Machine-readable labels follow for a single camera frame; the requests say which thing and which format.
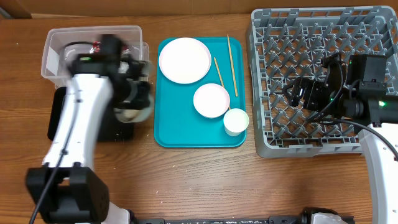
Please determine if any small grey rice bowl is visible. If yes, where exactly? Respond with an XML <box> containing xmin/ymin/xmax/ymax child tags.
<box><xmin>114</xmin><ymin>94</ymin><xmax>154</xmax><ymax>123</ymax></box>

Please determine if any white paper cup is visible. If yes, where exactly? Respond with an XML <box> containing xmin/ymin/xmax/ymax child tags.
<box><xmin>223</xmin><ymin>108</ymin><xmax>249</xmax><ymax>136</ymax></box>

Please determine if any red snack wrapper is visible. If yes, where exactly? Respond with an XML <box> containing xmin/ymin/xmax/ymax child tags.
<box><xmin>89</xmin><ymin>42</ymin><xmax>101</xmax><ymax>54</ymax></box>

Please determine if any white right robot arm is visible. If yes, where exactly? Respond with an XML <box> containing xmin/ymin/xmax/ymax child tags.
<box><xmin>282</xmin><ymin>53</ymin><xmax>397</xmax><ymax>223</ymax></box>

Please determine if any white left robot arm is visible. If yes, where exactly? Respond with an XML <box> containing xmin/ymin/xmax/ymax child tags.
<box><xmin>25</xmin><ymin>53</ymin><xmax>153</xmax><ymax>223</ymax></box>

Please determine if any grey dishwasher rack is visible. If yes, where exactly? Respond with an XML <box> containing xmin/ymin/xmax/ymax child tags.
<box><xmin>248</xmin><ymin>6</ymin><xmax>397</xmax><ymax>158</ymax></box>

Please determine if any black tray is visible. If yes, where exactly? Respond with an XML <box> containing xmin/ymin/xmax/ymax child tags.
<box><xmin>47</xmin><ymin>87</ymin><xmax>134</xmax><ymax>142</ymax></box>

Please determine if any wooden chopstick right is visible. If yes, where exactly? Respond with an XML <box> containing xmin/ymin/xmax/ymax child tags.
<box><xmin>227</xmin><ymin>35</ymin><xmax>238</xmax><ymax>97</ymax></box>

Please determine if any wooden chopstick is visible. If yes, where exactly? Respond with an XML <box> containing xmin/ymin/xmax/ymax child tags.
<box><xmin>227</xmin><ymin>35</ymin><xmax>238</xmax><ymax>97</ymax></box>
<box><xmin>213</xmin><ymin>57</ymin><xmax>231</xmax><ymax>110</ymax></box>

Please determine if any large white plate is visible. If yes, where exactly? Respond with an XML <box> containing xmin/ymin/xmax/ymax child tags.
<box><xmin>159</xmin><ymin>37</ymin><xmax>212</xmax><ymax>84</ymax></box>

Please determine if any teal serving tray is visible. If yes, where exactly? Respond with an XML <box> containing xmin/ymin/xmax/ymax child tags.
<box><xmin>154</xmin><ymin>37</ymin><xmax>246</xmax><ymax>148</ymax></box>

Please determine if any white bowl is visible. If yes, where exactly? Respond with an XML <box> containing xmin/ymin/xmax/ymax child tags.
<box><xmin>193</xmin><ymin>83</ymin><xmax>230</xmax><ymax>118</ymax></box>

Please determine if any wooden chopstick left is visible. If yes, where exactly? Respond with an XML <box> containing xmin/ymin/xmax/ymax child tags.
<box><xmin>213</xmin><ymin>57</ymin><xmax>231</xmax><ymax>110</ymax></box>

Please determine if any clear plastic bin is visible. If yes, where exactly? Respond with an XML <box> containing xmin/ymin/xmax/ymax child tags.
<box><xmin>41</xmin><ymin>26</ymin><xmax>144</xmax><ymax>88</ymax></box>

